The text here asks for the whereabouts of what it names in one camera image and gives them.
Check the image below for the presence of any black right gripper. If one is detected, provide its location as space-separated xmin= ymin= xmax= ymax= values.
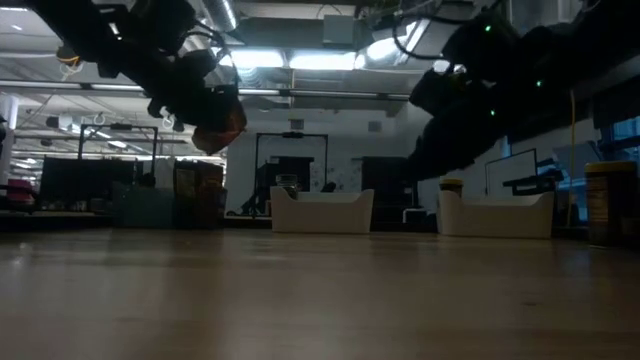
xmin=407 ymin=67 xmax=494 ymax=180

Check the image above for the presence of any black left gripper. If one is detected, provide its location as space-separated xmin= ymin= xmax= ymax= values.
xmin=148 ymin=47 xmax=243 ymax=126

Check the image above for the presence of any yellow lid spice jar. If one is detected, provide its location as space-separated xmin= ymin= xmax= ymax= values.
xmin=583 ymin=160 xmax=640 ymax=247
xmin=439 ymin=177 xmax=465 ymax=199

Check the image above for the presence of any green lid spice jar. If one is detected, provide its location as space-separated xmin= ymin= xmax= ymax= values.
xmin=275 ymin=173 xmax=302 ymax=200

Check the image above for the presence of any white plastic bin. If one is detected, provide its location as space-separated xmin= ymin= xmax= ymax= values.
xmin=270 ymin=186 xmax=376 ymax=235
xmin=436 ymin=189 xmax=557 ymax=240

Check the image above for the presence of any tall black cabinet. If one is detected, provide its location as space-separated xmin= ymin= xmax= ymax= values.
xmin=360 ymin=155 xmax=420 ymax=232

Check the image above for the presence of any bright ceiling light panel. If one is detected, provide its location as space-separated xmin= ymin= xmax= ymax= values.
xmin=227 ymin=48 xmax=285 ymax=70
xmin=288 ymin=49 xmax=357 ymax=72

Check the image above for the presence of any black machine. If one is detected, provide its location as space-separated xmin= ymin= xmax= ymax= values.
xmin=269 ymin=155 xmax=316 ymax=190

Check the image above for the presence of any black office chair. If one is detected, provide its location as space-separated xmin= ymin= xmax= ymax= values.
xmin=227 ymin=192 xmax=271 ymax=217

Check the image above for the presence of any long silver horizontal bar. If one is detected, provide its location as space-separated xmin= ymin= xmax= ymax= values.
xmin=0 ymin=79 xmax=412 ymax=102

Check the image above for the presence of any black desk equipment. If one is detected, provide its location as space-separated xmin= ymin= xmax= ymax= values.
xmin=502 ymin=168 xmax=565 ymax=197

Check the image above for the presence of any dark grey plastic bin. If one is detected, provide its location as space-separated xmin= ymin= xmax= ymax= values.
xmin=110 ymin=180 xmax=224 ymax=230

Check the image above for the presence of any grey ceiling box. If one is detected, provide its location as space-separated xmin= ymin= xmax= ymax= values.
xmin=322 ymin=14 xmax=357 ymax=46

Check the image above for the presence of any grey tilted monitor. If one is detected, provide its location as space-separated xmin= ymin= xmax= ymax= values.
xmin=551 ymin=141 xmax=604 ymax=177

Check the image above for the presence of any wide black cabinet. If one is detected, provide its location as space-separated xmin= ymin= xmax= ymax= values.
xmin=39 ymin=156 xmax=140 ymax=211

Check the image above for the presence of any red crate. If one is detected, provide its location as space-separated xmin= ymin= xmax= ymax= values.
xmin=5 ymin=178 xmax=40 ymax=207

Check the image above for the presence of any white board black frame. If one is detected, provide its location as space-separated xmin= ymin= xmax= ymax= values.
xmin=483 ymin=148 xmax=540 ymax=197

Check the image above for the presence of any round silver duct pipe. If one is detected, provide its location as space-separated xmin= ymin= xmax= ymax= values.
xmin=199 ymin=0 xmax=240 ymax=32

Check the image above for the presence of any large silver rectangular duct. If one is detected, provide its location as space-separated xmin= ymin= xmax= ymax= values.
xmin=357 ymin=0 xmax=451 ymax=75

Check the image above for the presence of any yellow hanging cord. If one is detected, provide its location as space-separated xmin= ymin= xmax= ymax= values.
xmin=568 ymin=88 xmax=577 ymax=229

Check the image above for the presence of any black yellow cable reel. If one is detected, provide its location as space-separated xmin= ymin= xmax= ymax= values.
xmin=54 ymin=43 xmax=84 ymax=82

